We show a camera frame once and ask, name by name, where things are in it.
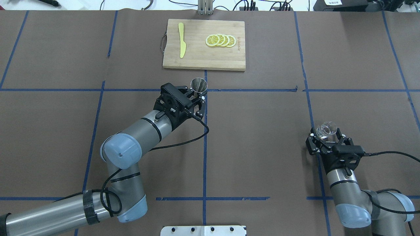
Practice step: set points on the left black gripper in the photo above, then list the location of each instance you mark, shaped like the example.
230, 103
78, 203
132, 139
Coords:
177, 118

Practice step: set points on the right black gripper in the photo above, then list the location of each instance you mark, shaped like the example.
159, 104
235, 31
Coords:
327, 159

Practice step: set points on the clear glass measuring cup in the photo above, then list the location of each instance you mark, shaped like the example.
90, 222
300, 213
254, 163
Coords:
327, 131

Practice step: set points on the steel double jigger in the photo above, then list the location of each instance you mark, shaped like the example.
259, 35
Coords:
199, 87

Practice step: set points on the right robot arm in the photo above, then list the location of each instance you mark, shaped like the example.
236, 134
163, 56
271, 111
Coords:
385, 211

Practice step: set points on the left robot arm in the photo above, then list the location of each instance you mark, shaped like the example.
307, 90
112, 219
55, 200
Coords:
122, 195

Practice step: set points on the yellow plastic knife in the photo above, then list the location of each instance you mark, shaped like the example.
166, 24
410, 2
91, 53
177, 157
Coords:
182, 41

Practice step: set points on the bamboo cutting board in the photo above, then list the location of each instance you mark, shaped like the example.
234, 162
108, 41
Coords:
200, 56

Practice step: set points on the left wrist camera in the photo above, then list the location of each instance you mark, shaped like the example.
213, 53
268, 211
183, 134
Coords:
178, 95

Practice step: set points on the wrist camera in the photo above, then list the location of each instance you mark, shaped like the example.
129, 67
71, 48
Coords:
178, 95
348, 149

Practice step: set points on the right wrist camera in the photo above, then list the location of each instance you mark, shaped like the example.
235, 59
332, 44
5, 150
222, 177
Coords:
348, 149

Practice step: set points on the aluminium frame post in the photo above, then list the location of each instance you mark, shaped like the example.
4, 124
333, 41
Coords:
205, 7

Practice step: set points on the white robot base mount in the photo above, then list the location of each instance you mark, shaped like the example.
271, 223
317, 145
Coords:
221, 230

